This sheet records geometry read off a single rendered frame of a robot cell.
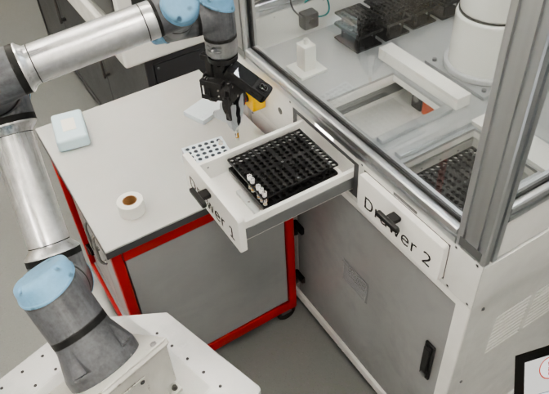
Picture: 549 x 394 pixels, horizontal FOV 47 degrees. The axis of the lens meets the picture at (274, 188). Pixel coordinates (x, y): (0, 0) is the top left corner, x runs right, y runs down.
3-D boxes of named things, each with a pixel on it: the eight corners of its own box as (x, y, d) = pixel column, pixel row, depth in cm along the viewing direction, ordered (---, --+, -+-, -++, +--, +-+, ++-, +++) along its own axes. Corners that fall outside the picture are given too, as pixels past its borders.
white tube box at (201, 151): (192, 175, 178) (190, 165, 175) (183, 158, 183) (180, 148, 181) (233, 162, 181) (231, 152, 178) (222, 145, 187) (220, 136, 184)
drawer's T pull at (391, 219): (395, 235, 139) (396, 230, 138) (374, 214, 144) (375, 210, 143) (408, 227, 141) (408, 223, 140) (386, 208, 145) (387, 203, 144)
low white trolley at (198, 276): (157, 402, 210) (104, 252, 158) (93, 279, 249) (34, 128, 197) (301, 320, 231) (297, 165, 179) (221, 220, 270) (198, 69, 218)
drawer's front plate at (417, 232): (436, 281, 139) (444, 248, 132) (356, 206, 158) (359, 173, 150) (443, 278, 140) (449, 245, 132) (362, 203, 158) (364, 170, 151)
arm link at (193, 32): (144, 2, 127) (197, -9, 129) (142, 15, 138) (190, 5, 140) (154, 40, 128) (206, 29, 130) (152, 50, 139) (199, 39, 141)
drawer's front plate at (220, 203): (241, 254, 148) (238, 221, 140) (187, 185, 166) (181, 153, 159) (247, 251, 148) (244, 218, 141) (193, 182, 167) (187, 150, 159)
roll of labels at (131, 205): (114, 211, 168) (110, 200, 166) (136, 198, 172) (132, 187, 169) (129, 224, 165) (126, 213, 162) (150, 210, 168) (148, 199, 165)
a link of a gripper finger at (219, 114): (218, 126, 160) (215, 94, 154) (238, 131, 158) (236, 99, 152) (212, 132, 157) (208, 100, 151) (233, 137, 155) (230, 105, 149)
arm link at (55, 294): (45, 353, 113) (0, 293, 111) (53, 333, 126) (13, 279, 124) (102, 315, 116) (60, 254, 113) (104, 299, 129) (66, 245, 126)
